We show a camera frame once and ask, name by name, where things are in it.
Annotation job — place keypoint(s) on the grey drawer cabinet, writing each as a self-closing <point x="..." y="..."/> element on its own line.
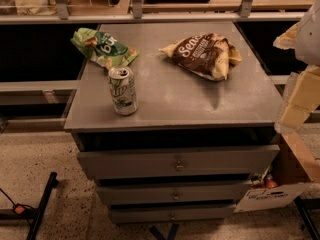
<point x="176" y="108"/>

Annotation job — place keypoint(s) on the orange bottle in box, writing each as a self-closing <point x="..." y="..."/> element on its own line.
<point x="270" y="182"/>

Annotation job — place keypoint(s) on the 7up soda can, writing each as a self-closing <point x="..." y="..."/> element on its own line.
<point x="121" y="82"/>

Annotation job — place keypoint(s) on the middle grey drawer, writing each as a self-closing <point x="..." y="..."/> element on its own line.
<point x="172" y="192"/>

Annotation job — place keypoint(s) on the grey metal shelf rail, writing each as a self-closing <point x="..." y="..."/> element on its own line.
<point x="148" y="18"/>

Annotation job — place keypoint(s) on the cardboard box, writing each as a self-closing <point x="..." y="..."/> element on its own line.
<point x="294" y="169"/>

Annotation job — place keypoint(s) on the grey drawer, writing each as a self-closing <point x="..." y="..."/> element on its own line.
<point x="172" y="192"/>
<point x="168" y="214"/>
<point x="148" y="163"/>

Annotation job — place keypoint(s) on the top grey drawer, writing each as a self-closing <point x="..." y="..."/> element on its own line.
<point x="148" y="163"/>

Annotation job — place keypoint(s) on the orange cable connector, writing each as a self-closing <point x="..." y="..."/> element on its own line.
<point x="19" y="209"/>

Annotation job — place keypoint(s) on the green chip bag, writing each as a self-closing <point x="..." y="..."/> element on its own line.
<point x="102" y="48"/>

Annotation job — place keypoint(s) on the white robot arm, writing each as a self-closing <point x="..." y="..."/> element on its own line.
<point x="307" y="44"/>

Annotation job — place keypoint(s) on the brown chip bag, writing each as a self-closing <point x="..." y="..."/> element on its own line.
<point x="210" y="56"/>

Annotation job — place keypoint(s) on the black metal stand leg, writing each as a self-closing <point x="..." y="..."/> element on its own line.
<point x="40" y="210"/>

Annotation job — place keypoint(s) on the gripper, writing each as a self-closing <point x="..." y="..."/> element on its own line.
<point x="309" y="39"/>

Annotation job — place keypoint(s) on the bottom grey drawer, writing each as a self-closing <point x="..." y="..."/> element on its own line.
<point x="168" y="214"/>

